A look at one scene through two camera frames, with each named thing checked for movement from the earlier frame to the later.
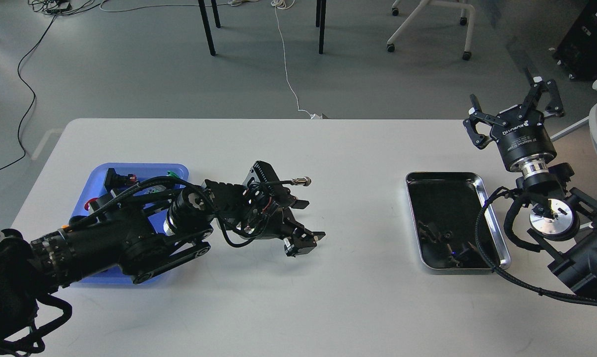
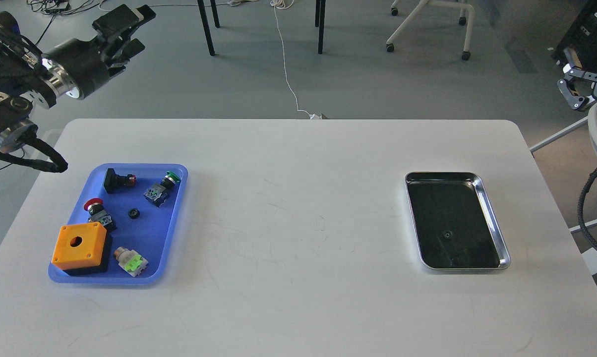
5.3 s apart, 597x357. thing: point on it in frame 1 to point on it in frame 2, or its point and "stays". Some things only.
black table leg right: x=320 y=22 stays
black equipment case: x=589 y=46 stays
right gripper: x=525 y=143 to x=574 y=99
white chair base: x=422 y=5 stays
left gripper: x=260 y=208 to x=77 y=68
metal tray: x=445 y=206 stays
